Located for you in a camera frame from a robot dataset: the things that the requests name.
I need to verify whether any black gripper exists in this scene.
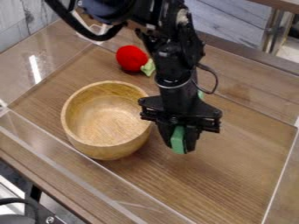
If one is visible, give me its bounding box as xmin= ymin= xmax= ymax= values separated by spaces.
xmin=138 ymin=82 xmax=222 ymax=153

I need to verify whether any green rectangular stick block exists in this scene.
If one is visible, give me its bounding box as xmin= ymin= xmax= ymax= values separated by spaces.
xmin=170 ymin=89 xmax=206 ymax=155

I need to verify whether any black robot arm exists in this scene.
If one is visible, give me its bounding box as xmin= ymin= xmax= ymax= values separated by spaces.
xmin=80 ymin=0 xmax=222 ymax=154

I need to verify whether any brown wooden bowl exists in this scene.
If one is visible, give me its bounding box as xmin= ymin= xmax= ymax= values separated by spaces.
xmin=60 ymin=80 xmax=152 ymax=160

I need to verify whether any red plush strawberry toy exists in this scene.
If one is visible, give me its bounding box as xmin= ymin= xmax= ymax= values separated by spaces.
xmin=116 ymin=45 xmax=155 ymax=77

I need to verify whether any black clamp under table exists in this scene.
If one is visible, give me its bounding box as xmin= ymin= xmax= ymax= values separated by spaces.
xmin=0 ymin=185 xmax=67 ymax=224

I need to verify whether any metal table leg background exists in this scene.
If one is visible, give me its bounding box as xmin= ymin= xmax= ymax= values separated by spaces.
xmin=263 ymin=9 xmax=295 ymax=55

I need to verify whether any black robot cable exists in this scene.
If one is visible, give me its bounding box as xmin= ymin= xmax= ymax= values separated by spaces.
xmin=43 ymin=0 xmax=127 ymax=42

